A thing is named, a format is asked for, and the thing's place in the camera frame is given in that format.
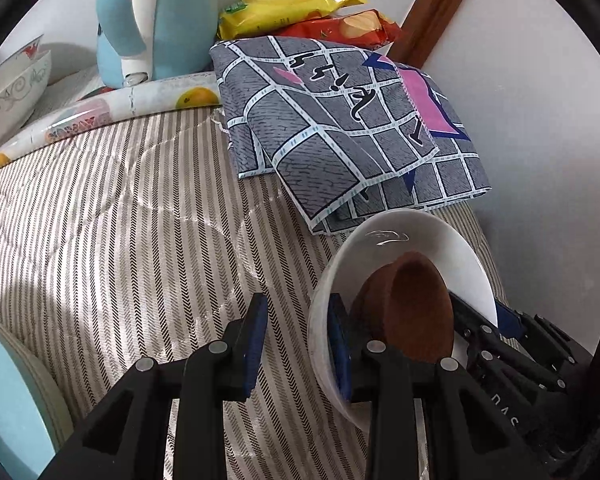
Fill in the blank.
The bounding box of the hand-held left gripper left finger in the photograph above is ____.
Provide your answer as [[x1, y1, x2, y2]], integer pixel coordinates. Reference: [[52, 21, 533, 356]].
[[39, 293, 269, 480]]

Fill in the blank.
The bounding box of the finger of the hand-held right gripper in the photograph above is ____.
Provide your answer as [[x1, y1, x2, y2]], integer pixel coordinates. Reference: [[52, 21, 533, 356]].
[[449, 292, 526, 441], [495, 304, 578, 393]]

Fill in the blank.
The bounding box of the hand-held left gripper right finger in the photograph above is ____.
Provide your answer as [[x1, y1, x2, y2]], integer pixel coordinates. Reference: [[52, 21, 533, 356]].
[[328, 294, 526, 480]]

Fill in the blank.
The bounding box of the brown bowl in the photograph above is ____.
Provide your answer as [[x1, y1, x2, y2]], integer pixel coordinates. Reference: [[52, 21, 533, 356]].
[[350, 252, 455, 366]]

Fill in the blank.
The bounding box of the large white bowl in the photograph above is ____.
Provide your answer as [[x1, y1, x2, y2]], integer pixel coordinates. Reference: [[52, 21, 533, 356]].
[[307, 210, 498, 433]]

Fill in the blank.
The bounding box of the pale green plate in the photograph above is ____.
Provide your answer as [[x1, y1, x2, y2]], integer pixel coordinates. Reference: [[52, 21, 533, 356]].
[[0, 307, 76, 461]]

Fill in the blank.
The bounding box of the grey checked cloth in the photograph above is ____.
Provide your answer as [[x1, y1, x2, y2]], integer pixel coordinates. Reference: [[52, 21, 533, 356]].
[[209, 35, 493, 237]]

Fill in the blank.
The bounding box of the fruit print table mat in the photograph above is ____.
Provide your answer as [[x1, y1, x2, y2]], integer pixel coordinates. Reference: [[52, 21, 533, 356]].
[[0, 60, 226, 178]]

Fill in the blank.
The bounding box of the red chip bag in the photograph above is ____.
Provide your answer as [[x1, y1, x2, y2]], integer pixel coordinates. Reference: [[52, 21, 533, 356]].
[[275, 8, 403, 47]]

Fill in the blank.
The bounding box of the white bowl with grey floral print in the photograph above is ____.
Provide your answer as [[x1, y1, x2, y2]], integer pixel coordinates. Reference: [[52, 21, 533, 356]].
[[0, 50, 52, 157]]

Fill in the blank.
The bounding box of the yellow chip bag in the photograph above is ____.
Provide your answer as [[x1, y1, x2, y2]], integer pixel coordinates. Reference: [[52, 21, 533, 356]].
[[216, 0, 368, 41]]

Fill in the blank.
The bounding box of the blue electric kettle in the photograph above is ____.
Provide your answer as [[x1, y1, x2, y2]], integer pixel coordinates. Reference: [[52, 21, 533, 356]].
[[96, 0, 220, 88]]

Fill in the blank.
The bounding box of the blue and red patterned bowl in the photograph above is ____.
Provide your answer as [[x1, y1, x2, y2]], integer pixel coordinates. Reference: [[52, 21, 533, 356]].
[[0, 35, 44, 92]]

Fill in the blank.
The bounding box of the wooden door frame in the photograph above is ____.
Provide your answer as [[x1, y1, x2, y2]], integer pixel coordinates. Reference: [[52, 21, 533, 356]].
[[390, 0, 486, 68]]

